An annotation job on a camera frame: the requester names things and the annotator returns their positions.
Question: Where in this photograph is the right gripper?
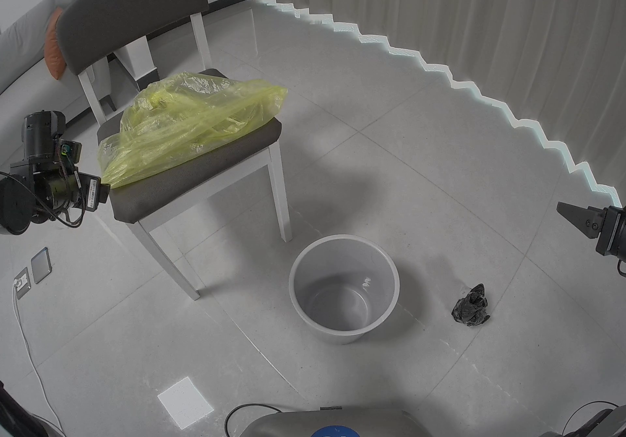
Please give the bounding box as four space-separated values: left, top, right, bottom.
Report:
557 202 626 260

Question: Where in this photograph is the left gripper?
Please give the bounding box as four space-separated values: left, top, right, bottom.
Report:
41 170 111 213

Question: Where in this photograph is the yellow plastic bag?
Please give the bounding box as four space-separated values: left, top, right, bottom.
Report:
98 72 288 189

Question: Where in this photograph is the black plastic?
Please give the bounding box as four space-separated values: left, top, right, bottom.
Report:
451 284 491 327

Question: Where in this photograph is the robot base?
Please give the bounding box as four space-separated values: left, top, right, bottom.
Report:
242 406 433 437

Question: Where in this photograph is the white trash bin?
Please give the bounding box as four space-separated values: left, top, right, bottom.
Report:
289 235 401 345

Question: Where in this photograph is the grey sofa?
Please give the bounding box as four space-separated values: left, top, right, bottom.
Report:
0 0 120 172

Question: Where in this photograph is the orange cushion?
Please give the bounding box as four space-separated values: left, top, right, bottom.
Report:
44 6 67 80

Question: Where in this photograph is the grey cushion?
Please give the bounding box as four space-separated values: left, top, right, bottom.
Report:
0 0 74 94

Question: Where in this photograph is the grey padded white chair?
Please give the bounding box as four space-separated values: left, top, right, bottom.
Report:
56 0 294 301

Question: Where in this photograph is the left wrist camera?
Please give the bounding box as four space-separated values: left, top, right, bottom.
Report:
58 139 82 171

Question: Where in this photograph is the white cable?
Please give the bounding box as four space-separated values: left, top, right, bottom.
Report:
12 278 67 437

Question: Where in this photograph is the black cable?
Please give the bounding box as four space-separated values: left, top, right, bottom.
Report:
561 400 621 437
224 403 290 437

